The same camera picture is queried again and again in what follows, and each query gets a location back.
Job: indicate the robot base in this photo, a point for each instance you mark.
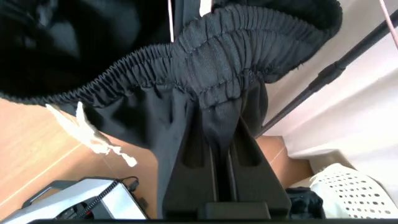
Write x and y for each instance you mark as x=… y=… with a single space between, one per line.
x=77 y=193

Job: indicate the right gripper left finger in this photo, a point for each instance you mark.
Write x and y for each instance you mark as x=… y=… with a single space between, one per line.
x=186 y=186

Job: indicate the pink clothes hanger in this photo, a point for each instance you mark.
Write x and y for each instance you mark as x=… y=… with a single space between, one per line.
x=388 y=21
x=171 y=25

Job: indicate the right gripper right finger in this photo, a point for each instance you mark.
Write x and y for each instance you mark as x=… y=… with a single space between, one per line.
x=264 y=189

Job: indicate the black clothes rack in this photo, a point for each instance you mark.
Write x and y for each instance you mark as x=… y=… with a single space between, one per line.
x=329 y=74

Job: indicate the white laundry basket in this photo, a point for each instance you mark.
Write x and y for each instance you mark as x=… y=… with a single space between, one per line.
x=342 y=186

